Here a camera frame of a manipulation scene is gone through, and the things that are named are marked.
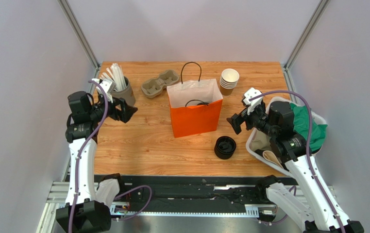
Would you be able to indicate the aluminium front frame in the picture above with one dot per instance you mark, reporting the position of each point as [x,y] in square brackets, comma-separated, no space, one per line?
[120,210]

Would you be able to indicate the orange paper bag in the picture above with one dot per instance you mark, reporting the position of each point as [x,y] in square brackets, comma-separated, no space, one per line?
[194,105]

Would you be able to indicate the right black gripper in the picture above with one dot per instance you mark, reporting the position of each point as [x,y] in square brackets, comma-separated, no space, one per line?
[243,116]

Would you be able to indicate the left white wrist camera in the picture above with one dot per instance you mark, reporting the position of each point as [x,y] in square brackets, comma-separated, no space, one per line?
[105,87]

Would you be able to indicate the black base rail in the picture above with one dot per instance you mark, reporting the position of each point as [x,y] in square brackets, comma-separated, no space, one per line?
[192,194]

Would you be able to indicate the left aluminium frame post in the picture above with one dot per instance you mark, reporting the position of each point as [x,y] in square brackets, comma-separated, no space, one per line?
[79,33]

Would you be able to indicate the right aluminium frame post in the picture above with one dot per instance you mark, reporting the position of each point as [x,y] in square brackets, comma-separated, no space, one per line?
[318,12]

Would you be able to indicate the aluminium frame post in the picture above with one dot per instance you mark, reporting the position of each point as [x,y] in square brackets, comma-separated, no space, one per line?
[79,33]
[318,12]

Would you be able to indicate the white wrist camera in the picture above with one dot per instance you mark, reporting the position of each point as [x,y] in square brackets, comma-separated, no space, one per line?
[105,87]
[251,99]

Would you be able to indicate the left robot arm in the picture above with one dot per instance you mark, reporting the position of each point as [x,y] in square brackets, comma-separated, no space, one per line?
[81,161]

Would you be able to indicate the stack of paper cups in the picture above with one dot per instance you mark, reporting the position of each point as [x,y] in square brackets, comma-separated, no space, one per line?
[228,81]

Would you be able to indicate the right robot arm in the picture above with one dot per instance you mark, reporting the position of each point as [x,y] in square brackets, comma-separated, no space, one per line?
[301,168]

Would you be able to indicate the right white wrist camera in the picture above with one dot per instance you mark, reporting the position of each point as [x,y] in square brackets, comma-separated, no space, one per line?
[251,99]

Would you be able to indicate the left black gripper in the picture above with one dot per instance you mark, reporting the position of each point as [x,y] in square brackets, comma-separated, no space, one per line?
[126,111]

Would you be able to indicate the green cloth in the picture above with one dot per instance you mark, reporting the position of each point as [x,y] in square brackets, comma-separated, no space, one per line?
[301,126]

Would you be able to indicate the grey straw holder cup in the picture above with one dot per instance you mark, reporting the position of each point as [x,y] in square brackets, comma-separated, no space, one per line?
[126,94]

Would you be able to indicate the beige cloth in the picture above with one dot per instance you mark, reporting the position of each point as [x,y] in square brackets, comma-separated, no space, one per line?
[260,143]

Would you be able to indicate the stack of black lids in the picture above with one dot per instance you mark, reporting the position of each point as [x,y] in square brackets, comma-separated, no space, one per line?
[224,147]

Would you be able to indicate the white laundry basket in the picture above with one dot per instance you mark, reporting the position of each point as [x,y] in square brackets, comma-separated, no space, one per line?
[268,159]

